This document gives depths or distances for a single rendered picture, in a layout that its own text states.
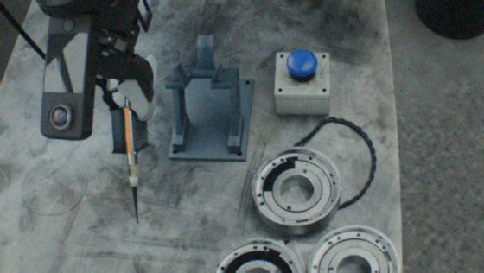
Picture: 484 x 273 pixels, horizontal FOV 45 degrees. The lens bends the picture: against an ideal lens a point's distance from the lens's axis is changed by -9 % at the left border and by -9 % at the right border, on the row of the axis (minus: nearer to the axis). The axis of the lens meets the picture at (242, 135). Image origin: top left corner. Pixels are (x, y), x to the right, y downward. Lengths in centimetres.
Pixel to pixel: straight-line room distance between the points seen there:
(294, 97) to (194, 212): 19
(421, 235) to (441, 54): 62
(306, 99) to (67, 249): 36
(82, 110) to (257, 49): 42
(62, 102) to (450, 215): 129
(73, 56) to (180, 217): 30
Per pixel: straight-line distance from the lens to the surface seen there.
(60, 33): 56
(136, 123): 67
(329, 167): 76
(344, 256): 71
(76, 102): 55
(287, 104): 82
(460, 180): 173
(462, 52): 200
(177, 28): 96
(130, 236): 78
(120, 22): 58
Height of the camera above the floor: 149
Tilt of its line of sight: 57 degrees down
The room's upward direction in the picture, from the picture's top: 11 degrees counter-clockwise
